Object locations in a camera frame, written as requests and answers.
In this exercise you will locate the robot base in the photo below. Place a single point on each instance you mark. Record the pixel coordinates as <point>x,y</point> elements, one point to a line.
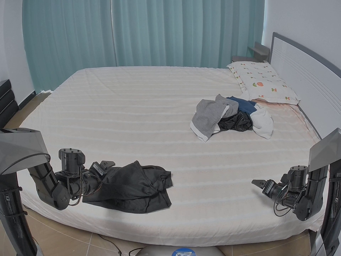
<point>181,251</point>

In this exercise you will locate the black chest of drawers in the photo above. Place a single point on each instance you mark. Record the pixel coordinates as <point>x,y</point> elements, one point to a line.
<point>6,105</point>

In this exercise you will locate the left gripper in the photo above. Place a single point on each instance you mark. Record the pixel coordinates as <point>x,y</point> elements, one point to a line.
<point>93,180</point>

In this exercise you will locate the bed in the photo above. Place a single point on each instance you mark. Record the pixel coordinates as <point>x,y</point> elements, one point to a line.
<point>138,111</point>

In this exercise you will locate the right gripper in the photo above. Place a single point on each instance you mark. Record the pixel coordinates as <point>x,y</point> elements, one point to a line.
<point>270,188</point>

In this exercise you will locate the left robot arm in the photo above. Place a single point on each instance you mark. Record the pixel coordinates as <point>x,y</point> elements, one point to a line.
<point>24,145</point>

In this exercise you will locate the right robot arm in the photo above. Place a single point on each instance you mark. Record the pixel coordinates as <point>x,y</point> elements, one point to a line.
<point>323,148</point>

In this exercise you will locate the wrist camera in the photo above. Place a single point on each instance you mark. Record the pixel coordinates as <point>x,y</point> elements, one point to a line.
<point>81,159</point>
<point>284,179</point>

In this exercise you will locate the pile of clothes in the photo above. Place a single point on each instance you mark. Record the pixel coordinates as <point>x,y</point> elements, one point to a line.
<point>210,116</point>

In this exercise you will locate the dark grey bedside table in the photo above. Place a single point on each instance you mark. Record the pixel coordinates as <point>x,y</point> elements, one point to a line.
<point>257,52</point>

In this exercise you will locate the black T-shirt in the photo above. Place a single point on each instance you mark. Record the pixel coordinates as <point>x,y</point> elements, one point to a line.
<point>133,188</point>

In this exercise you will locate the blue-green curtain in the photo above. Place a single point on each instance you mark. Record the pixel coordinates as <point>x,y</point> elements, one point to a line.
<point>69,31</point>
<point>186,23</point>

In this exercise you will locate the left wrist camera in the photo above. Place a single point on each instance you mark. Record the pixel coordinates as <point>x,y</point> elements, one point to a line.
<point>81,159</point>

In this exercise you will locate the white printed pillow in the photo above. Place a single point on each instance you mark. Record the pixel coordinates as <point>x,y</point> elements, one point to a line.
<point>261,83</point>

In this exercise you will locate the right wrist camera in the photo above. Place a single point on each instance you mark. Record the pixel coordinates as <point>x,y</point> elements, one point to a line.
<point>284,179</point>

